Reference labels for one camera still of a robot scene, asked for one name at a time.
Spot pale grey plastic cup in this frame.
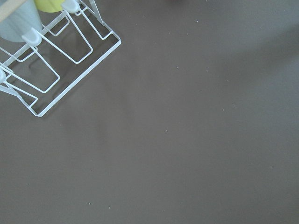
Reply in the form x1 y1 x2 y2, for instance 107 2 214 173
0 0 43 42

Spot yellow plastic cup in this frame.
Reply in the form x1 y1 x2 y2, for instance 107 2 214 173
34 0 64 13

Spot white wire cup rack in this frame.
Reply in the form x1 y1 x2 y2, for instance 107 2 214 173
0 0 121 117

